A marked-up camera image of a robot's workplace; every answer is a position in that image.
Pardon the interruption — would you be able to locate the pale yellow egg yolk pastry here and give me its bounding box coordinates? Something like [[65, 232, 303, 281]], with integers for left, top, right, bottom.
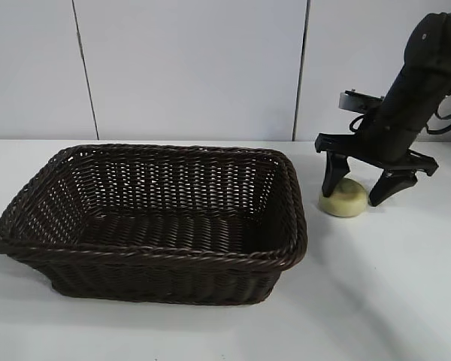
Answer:
[[318, 178, 368, 218]]

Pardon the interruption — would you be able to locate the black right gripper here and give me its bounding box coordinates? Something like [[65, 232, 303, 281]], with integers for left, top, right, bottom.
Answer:
[[315, 74, 440, 207]]

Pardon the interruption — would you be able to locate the black right camera cable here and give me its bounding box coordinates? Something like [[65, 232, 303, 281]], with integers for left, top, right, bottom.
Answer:
[[348, 112, 377, 132]]

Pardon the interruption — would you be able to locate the dark brown wicker basket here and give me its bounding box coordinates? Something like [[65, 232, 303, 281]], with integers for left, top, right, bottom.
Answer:
[[0, 143, 309, 306]]

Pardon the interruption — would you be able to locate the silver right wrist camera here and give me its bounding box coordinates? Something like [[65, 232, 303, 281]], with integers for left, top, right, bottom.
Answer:
[[338, 89, 383, 114]]

